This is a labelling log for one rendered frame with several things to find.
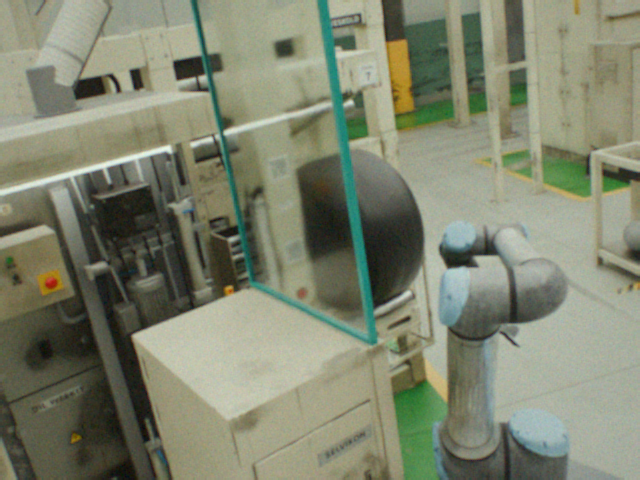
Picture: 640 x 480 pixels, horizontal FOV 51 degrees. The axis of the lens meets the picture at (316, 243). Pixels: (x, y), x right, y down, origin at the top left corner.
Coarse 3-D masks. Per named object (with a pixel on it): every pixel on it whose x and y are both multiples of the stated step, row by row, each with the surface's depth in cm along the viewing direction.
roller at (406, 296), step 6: (402, 294) 250; (408, 294) 251; (414, 294) 252; (390, 300) 247; (396, 300) 248; (402, 300) 249; (408, 300) 251; (378, 306) 244; (384, 306) 245; (390, 306) 246; (396, 306) 248; (378, 312) 243; (384, 312) 245
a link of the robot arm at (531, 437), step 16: (512, 416) 174; (528, 416) 174; (544, 416) 174; (512, 432) 169; (528, 432) 168; (544, 432) 168; (560, 432) 168; (512, 448) 169; (528, 448) 166; (544, 448) 165; (560, 448) 166; (512, 464) 168; (528, 464) 167; (544, 464) 166; (560, 464) 167
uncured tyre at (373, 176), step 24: (360, 168) 229; (384, 168) 231; (360, 192) 222; (384, 192) 225; (408, 192) 230; (360, 216) 219; (384, 216) 222; (408, 216) 227; (384, 240) 221; (408, 240) 227; (384, 264) 223; (408, 264) 231; (384, 288) 230
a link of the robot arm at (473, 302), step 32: (448, 288) 132; (480, 288) 130; (512, 288) 129; (448, 320) 133; (480, 320) 132; (512, 320) 131; (448, 352) 146; (480, 352) 139; (448, 384) 155; (480, 384) 147; (448, 416) 164; (480, 416) 156; (448, 448) 168; (480, 448) 165
